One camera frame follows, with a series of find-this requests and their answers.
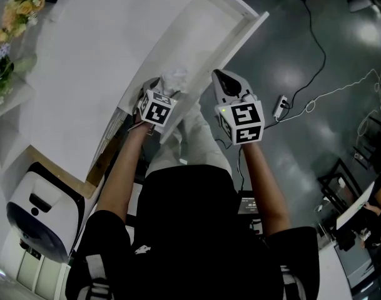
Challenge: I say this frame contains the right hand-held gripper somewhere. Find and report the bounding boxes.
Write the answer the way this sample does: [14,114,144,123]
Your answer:
[211,69,267,146]

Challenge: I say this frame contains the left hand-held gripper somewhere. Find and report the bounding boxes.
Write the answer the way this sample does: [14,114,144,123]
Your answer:
[133,76,178,135]

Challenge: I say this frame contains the white plastic bag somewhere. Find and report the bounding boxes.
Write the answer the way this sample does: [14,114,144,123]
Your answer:
[158,68,191,97]

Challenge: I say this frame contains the person's right forearm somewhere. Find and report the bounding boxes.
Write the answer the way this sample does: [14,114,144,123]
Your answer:
[240,141,293,239]

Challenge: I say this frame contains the person's left forearm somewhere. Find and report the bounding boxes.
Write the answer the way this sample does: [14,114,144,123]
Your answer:
[94,120,158,218]

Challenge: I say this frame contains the person's light trousers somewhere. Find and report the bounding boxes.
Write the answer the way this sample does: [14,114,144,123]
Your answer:
[145,100,233,181]

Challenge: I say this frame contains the white power strip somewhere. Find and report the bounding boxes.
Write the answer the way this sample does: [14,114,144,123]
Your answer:
[273,94,288,120]

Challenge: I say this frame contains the white desk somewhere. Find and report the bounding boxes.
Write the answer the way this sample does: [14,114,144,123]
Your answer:
[19,0,221,199]

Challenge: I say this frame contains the black display unit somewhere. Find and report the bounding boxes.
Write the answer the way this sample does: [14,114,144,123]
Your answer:
[238,191,257,216]

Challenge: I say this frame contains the person's black T-shirt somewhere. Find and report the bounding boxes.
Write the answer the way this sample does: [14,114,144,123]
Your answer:
[64,164,321,300]

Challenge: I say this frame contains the pale green vase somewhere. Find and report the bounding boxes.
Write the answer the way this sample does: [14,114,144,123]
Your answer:
[11,53,38,78]

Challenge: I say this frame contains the white appliance with black top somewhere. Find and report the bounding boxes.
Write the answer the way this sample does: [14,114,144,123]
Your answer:
[6,162,85,264]

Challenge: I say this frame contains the orange flower bouquet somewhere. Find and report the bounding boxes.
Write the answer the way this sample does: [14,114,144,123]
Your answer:
[0,0,55,45]

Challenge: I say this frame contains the white table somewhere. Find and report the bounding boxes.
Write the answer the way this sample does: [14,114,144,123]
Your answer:
[335,181,376,231]

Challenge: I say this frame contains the black floor cable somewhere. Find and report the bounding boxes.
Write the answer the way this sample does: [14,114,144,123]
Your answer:
[265,0,327,129]

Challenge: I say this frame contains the white floor cable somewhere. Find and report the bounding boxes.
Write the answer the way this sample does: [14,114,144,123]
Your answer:
[279,69,381,123]

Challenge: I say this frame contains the black metal frame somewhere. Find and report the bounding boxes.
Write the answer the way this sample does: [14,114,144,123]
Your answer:
[317,158,365,214]

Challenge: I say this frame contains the grey harness strap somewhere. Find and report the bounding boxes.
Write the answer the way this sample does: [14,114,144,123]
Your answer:
[279,264,307,300]
[83,253,111,300]

